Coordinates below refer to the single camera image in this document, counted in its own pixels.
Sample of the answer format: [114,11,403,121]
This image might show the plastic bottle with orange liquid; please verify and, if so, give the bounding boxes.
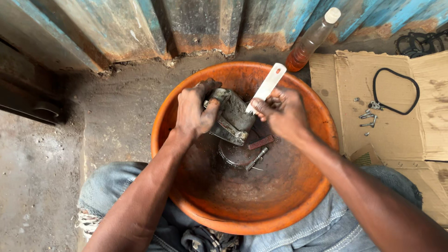
[286,7,342,73]

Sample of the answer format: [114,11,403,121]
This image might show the black rubber gasket ring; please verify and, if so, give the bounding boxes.
[372,67,420,116]

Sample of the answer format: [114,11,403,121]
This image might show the silver metal pin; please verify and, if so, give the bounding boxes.
[245,147,269,172]

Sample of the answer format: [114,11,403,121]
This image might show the group of silver bolts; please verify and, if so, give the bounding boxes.
[353,97,385,137]

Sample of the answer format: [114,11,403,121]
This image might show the orange plastic basin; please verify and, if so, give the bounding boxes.
[151,62,340,236]

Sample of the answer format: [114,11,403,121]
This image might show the white-handled brush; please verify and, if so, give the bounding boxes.
[245,63,287,115]

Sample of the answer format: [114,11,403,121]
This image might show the dark metal object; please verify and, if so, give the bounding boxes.
[0,38,67,126]

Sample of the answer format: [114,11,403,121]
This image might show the reddish flat abrasive strip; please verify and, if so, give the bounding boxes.
[248,135,275,151]

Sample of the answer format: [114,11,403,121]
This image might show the grey metal engine part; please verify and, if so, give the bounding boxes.
[203,88,257,146]

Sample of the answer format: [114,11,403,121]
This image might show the pile of black gaskets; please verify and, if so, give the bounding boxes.
[394,30,448,59]

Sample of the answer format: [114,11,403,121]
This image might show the person's blue jeans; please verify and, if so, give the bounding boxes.
[76,161,423,252]

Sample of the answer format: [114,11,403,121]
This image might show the flattened cardboard sheet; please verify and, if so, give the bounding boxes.
[309,50,448,230]

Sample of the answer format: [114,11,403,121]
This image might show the person's left hand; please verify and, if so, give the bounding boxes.
[174,78,223,140]

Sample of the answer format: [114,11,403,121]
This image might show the person's right hand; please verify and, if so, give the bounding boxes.
[251,87,310,143]

